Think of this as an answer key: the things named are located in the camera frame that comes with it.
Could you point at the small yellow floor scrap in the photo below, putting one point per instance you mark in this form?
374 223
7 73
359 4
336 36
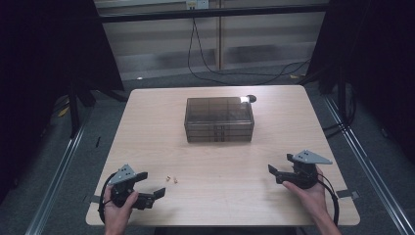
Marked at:
294 77

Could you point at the small beige peg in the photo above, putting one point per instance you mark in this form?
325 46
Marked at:
175 179

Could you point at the translucent brown drawer box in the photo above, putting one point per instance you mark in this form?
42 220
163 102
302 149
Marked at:
218 111

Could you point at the person's right hand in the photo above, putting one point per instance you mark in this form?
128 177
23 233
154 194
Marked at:
313 199

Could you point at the white wall outlet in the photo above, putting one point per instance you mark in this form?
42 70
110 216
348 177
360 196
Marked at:
197 4

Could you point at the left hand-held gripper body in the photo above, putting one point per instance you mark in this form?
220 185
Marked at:
122 187

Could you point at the black horizontal bar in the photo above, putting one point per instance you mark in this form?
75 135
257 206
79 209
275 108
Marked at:
212 13

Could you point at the beige vertical post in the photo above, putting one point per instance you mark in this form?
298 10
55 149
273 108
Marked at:
221 39

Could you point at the black metal stand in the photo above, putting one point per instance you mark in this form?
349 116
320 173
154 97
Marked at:
342 98
74 107

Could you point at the yellow floor tape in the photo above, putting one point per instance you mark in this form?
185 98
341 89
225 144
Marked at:
63 111

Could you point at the black curtain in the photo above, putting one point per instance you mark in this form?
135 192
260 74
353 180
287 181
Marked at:
49 49
375 49

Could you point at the grey tape strip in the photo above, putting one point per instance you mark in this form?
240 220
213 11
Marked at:
347 194
93 198

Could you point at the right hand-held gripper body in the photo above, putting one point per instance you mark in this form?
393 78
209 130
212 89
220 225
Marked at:
305 173

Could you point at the metal floor rail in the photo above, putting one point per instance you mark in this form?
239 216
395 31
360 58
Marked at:
55 182
375 176

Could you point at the person's left hand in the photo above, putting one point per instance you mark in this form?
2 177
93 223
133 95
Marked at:
115 215

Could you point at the small black round object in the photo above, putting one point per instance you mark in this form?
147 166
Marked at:
252 97

